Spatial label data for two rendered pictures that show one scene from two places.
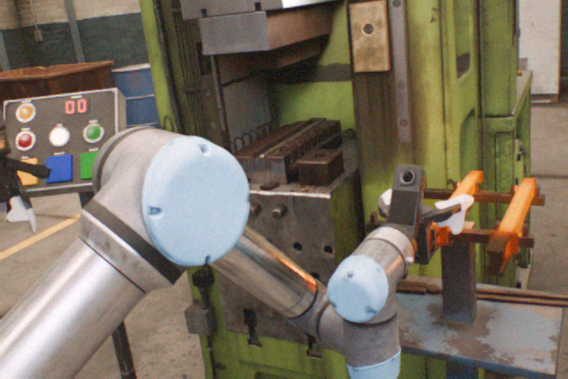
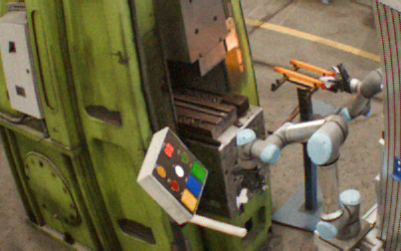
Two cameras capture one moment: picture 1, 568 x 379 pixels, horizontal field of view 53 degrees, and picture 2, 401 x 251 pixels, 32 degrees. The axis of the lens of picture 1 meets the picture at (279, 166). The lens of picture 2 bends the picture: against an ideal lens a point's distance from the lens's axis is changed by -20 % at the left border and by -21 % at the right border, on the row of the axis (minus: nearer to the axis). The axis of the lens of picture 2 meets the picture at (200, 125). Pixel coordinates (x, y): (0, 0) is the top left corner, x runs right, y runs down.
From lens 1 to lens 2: 4.02 m
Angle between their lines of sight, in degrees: 71
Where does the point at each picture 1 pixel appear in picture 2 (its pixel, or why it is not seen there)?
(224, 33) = (209, 59)
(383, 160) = (238, 86)
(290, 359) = (254, 204)
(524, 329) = (319, 107)
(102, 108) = (174, 141)
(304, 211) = (256, 123)
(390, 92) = (235, 53)
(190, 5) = (194, 54)
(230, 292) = (232, 196)
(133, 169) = not seen: hidden behind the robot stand
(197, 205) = not seen: hidden behind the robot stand
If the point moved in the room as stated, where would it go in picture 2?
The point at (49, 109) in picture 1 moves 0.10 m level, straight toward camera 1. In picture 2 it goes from (164, 161) to (187, 154)
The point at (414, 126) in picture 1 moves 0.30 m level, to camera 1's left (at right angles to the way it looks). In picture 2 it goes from (243, 63) to (238, 94)
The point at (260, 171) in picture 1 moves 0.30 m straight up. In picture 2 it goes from (227, 122) to (218, 68)
